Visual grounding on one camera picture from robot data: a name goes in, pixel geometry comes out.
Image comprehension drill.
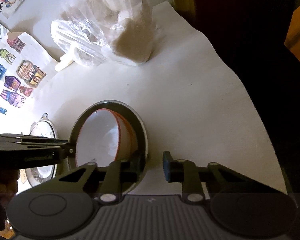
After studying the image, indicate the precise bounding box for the white candle front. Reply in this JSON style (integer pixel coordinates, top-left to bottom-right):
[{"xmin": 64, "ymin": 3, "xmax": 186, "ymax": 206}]
[{"xmin": 55, "ymin": 60, "xmax": 74, "ymax": 72}]

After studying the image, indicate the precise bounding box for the white bowl red rim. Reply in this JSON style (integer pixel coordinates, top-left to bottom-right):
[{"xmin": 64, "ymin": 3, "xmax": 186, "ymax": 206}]
[
  {"xmin": 75, "ymin": 108, "xmax": 131, "ymax": 167},
  {"xmin": 112, "ymin": 111, "xmax": 138, "ymax": 160}
]

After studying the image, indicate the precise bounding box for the dark metal bowl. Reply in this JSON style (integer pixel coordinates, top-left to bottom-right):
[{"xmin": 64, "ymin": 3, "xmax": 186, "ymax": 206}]
[{"xmin": 66, "ymin": 100, "xmax": 148, "ymax": 197}]

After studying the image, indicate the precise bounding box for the white candle rear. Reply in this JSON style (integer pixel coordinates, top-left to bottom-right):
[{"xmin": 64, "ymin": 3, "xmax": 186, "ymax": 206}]
[{"xmin": 59, "ymin": 53, "xmax": 74, "ymax": 62}]

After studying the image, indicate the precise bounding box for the paper sheet with house drawings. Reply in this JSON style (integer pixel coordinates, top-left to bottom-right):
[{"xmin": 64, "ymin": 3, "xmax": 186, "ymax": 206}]
[{"xmin": 0, "ymin": 23, "xmax": 57, "ymax": 133}]

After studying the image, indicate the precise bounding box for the plastic bag of white rolls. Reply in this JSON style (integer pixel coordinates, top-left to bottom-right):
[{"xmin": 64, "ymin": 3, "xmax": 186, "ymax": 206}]
[{"xmin": 50, "ymin": 0, "xmax": 155, "ymax": 67}]

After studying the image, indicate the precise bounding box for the white candle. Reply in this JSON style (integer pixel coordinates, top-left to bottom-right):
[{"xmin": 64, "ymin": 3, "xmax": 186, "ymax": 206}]
[
  {"xmin": 59, "ymin": 53, "xmax": 74, "ymax": 62},
  {"xmin": 55, "ymin": 60, "xmax": 74, "ymax": 72}
]

